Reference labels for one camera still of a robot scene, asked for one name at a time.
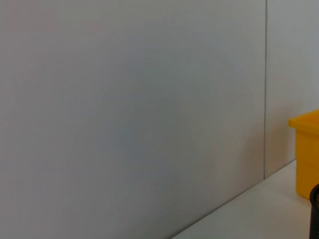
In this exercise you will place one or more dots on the black mesh pen holder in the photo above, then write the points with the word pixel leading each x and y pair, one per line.
pixel 315 211

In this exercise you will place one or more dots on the yellow plastic bin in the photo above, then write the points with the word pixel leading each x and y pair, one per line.
pixel 306 154

